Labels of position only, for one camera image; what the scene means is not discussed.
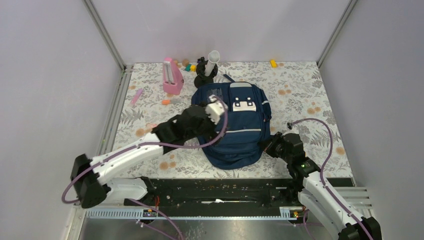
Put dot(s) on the navy blue backpack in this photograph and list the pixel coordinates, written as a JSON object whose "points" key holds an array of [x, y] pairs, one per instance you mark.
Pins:
{"points": [[249, 116]]}

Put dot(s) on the white cylinder on stand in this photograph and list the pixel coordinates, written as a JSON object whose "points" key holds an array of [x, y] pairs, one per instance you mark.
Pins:
{"points": [[213, 59]]}

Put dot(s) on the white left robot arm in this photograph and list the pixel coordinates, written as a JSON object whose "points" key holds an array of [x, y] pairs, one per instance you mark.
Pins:
{"points": [[94, 180]]}

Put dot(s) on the black round stand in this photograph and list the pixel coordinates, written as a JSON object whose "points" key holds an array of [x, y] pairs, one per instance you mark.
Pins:
{"points": [[201, 79]]}

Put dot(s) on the pink highlighter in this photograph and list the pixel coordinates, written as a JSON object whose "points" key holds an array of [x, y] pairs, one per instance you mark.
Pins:
{"points": [[136, 97]]}

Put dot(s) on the orange yellow highlighter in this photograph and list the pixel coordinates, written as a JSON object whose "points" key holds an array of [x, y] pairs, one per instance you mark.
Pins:
{"points": [[150, 126]]}

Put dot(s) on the yellow block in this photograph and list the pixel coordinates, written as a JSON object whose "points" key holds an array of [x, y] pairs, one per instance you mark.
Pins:
{"points": [[273, 63]]}

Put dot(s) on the pink rack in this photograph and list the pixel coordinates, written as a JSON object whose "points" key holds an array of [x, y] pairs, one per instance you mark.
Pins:
{"points": [[172, 77]]}

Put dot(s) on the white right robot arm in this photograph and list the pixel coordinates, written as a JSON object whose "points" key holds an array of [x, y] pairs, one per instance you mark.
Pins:
{"points": [[316, 193]]}

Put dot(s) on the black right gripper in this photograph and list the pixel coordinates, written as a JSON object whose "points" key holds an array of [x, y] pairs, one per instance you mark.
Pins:
{"points": [[269, 149]]}

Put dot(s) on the green block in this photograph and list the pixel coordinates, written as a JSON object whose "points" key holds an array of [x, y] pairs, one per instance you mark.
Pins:
{"points": [[188, 67]]}

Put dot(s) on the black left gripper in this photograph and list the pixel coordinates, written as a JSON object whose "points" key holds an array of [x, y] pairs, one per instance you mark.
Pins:
{"points": [[212, 134]]}

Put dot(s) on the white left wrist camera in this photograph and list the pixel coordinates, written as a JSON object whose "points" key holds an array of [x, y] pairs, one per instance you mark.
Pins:
{"points": [[215, 109]]}

